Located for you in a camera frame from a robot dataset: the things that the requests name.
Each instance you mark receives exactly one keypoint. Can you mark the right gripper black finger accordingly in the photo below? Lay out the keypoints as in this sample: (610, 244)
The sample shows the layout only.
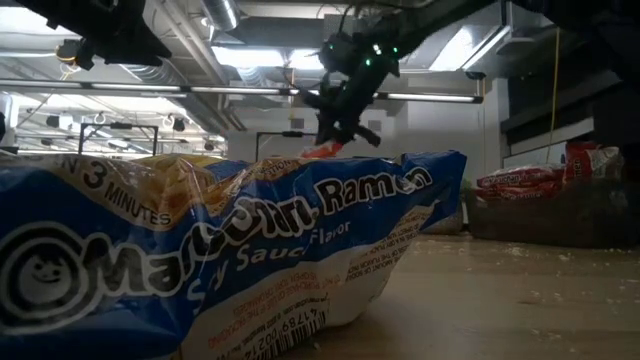
(362, 135)
(322, 122)

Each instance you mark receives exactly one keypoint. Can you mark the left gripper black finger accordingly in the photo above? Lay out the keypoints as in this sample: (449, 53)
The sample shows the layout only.
(140, 50)
(85, 55)

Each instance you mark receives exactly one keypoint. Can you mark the orange noodle package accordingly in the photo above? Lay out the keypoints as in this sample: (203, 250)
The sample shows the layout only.
(327, 151)

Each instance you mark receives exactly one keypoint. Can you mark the red Maruchan noodle package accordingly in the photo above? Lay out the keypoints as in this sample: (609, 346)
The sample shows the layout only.
(520, 177)
(525, 194)

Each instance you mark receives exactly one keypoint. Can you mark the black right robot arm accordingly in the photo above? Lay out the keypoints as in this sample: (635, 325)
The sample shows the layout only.
(425, 20)

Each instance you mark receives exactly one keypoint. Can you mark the black ceiling spotlight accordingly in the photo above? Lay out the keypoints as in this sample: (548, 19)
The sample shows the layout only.
(178, 125)

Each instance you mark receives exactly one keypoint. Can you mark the long ceiling light bar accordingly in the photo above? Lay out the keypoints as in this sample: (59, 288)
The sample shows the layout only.
(225, 90)

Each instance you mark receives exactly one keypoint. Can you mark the dark sorting bin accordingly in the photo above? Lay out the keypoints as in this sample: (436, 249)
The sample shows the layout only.
(550, 220)

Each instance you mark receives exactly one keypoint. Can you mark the grey square wall box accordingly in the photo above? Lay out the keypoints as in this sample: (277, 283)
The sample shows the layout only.
(296, 123)
(375, 125)

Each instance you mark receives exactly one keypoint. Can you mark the silver corrugated ceiling duct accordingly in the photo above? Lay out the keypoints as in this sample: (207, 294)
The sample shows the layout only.
(155, 75)

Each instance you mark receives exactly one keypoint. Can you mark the black metal frame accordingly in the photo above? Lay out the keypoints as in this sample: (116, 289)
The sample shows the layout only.
(100, 125)
(285, 134)

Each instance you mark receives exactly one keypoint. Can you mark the round silver ceiling duct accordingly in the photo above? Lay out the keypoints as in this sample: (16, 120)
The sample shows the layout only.
(222, 12)

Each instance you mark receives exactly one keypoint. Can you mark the dome security camera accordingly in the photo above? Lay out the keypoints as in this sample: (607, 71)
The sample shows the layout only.
(475, 75)

